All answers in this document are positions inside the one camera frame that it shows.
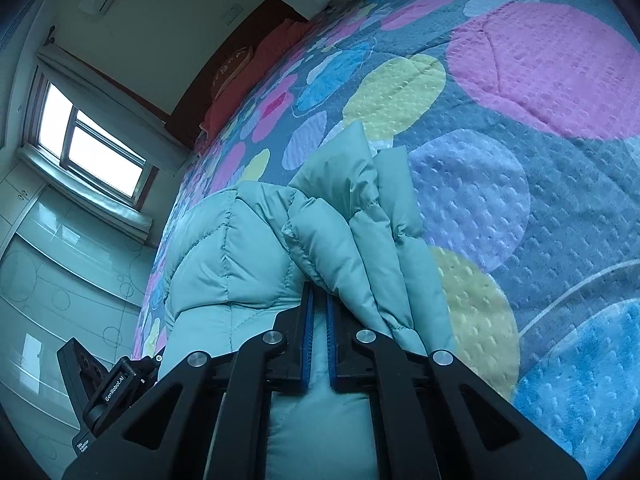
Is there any wood-framed window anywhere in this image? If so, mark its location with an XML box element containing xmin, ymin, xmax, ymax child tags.
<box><xmin>27</xmin><ymin>67</ymin><xmax>161</xmax><ymax>208</ymax></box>

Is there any wardrobe with circle-patterned doors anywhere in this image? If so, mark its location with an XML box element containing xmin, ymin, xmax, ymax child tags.
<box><xmin>0</xmin><ymin>155</ymin><xmax>166</xmax><ymax>466</ymax></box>

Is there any circle-patterned bedspread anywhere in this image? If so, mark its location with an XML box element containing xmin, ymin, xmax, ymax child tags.
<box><xmin>132</xmin><ymin>0</ymin><xmax>640</xmax><ymax>478</ymax></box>

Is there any brown printed cushion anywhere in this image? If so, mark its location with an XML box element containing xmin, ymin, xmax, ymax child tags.
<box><xmin>210</xmin><ymin>46</ymin><xmax>253</xmax><ymax>98</ymax></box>

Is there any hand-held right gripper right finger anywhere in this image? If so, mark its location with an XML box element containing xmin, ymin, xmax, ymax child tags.
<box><xmin>325</xmin><ymin>290</ymin><xmax>588</xmax><ymax>480</ymax></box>

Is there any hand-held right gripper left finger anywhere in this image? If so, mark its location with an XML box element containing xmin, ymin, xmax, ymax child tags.
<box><xmin>62</xmin><ymin>280</ymin><xmax>317</xmax><ymax>480</ymax></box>

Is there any red pillow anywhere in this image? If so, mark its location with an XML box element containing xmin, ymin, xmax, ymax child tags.
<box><xmin>197</xmin><ymin>19</ymin><xmax>313</xmax><ymax>136</ymax></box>

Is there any dark wooden headboard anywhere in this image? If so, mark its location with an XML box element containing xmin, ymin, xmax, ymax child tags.
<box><xmin>165</xmin><ymin>0</ymin><xmax>306</xmax><ymax>148</ymax></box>

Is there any teal quilted down jacket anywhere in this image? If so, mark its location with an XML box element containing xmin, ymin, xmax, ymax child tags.
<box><xmin>159</xmin><ymin>121</ymin><xmax>458</xmax><ymax>480</ymax></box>

